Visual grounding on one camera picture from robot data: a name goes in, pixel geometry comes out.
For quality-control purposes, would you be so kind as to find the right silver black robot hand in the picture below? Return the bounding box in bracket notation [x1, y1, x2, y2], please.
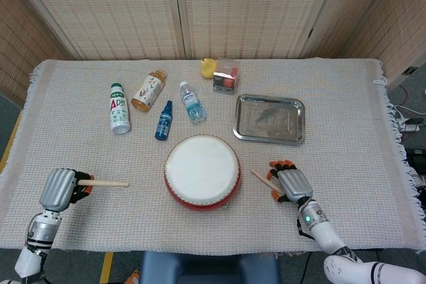
[266, 160, 314, 204]

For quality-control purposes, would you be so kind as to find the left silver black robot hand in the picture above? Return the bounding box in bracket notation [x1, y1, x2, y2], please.
[39, 168, 95, 213]

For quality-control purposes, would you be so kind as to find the wooden drumstick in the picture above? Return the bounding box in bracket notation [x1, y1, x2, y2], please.
[79, 179, 130, 188]
[250, 169, 284, 195]

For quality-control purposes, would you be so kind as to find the rectangular stainless steel tray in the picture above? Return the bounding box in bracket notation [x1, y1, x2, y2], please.
[232, 93, 306, 147]

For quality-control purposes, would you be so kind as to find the red drum with white skin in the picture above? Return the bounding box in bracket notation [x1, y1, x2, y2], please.
[163, 134, 241, 213]

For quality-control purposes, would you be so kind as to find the beige woven tablecloth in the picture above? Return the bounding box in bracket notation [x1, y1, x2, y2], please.
[0, 59, 423, 253]

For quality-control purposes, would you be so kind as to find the white green-capped drink bottle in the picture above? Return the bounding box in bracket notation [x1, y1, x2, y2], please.
[110, 82, 131, 135]

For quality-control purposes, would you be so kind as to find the blue robot torso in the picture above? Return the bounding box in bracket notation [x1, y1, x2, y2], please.
[139, 250, 281, 284]

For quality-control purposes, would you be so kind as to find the small blue spray bottle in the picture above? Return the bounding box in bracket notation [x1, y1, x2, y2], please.
[154, 100, 174, 141]

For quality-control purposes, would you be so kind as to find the black box on floor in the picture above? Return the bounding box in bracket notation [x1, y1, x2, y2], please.
[408, 148, 426, 172]

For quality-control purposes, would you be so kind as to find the clear box of coffee capsules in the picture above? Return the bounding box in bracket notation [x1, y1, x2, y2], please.
[212, 58, 240, 96]

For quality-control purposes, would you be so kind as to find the white power strip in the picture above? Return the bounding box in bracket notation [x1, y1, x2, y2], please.
[397, 119, 422, 134]

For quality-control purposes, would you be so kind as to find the clear water bottle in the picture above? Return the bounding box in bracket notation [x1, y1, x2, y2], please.
[179, 80, 207, 124]

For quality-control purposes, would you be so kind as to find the amber tea bottle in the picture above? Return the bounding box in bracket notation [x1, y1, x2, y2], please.
[130, 69, 167, 113]

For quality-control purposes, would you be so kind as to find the yellow toy pear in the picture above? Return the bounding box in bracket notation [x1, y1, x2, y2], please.
[200, 57, 218, 80]

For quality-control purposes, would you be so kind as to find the woven bamboo folding screen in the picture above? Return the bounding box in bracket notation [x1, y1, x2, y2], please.
[0, 0, 426, 107]

